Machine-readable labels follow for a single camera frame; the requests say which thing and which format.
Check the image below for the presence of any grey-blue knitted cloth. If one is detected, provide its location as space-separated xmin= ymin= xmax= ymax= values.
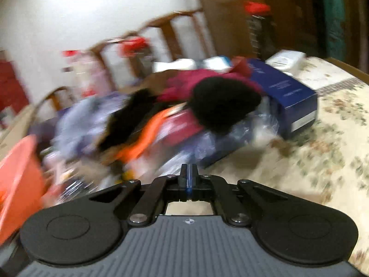
xmin=53 ymin=94 xmax=131 ymax=159

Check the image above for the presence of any white box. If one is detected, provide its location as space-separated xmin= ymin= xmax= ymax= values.
xmin=265 ymin=50 xmax=307 ymax=75

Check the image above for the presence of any red-capped dark bottle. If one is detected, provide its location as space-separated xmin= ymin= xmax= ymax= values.
xmin=243 ymin=1 xmax=279 ymax=60

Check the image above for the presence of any navy blue cardboard box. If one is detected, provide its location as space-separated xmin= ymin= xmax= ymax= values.
xmin=235 ymin=58 xmax=318 ymax=139

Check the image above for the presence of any brown wooden cabinet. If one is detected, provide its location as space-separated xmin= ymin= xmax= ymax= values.
xmin=193 ymin=0 xmax=264 ymax=60

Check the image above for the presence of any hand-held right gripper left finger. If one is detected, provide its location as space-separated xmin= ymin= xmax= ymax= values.
xmin=88 ymin=164 xmax=190 ymax=226

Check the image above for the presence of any orange plastic bin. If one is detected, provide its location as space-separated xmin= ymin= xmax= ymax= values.
xmin=0 ymin=134 xmax=48 ymax=238

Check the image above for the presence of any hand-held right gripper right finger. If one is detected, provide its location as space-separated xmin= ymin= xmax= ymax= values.
xmin=189 ymin=164 xmax=289 ymax=226

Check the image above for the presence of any wooden chair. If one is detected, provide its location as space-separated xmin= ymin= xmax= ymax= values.
xmin=35 ymin=8 xmax=215 ymax=113

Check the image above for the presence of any teal hanging cloth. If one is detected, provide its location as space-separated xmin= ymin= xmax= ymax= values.
xmin=318 ymin=0 xmax=348 ymax=60

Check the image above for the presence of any orange ribbon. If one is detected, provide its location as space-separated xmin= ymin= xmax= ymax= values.
xmin=114 ymin=107 xmax=181 ymax=163

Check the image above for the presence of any black leopard-lined fur cloth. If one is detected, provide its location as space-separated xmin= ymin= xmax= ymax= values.
xmin=96 ymin=89 xmax=163 ymax=152

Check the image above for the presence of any stack of red boxes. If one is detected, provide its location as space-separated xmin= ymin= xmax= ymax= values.
xmin=0 ymin=58 xmax=31 ymax=114

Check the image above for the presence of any floral quilted cloth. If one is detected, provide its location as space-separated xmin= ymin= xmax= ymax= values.
xmin=167 ymin=56 xmax=369 ymax=266

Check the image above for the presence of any black fluffy hat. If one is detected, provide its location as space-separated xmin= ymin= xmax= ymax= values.
xmin=191 ymin=77 xmax=263 ymax=135

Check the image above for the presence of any magenta cloth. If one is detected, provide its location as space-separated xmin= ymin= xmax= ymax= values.
xmin=158 ymin=69 xmax=261 ymax=103

